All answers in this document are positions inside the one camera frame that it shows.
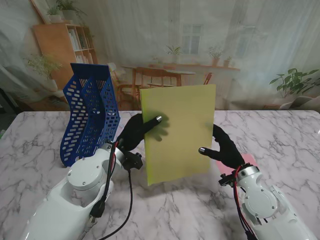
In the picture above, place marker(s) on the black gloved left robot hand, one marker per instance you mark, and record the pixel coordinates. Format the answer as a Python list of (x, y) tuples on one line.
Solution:
[(132, 135)]

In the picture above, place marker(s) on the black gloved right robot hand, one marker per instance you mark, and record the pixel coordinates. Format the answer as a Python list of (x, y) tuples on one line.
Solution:
[(227, 152)]

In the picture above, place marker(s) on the pink paper receipt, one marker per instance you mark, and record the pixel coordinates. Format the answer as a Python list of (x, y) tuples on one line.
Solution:
[(250, 158)]

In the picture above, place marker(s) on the yellow-green translucent file folder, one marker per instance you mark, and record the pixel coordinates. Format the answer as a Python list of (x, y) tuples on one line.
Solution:
[(182, 140)]

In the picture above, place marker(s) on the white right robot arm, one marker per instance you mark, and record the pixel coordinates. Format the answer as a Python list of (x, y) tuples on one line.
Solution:
[(265, 207)]

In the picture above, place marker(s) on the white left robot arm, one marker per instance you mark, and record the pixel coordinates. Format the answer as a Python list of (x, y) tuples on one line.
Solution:
[(65, 205)]

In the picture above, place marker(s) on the blue perforated file rack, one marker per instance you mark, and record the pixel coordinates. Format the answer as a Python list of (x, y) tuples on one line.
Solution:
[(85, 125)]

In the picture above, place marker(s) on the printed room scene backdrop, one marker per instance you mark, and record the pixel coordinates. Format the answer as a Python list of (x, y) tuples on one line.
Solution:
[(150, 30)]

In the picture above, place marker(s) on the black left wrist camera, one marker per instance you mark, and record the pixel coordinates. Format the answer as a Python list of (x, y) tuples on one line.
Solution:
[(132, 161)]

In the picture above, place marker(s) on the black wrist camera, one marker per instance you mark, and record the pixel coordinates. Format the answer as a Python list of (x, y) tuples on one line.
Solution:
[(226, 180), (132, 161)]

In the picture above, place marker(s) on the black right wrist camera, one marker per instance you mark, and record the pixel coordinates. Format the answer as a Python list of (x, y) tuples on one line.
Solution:
[(226, 180)]

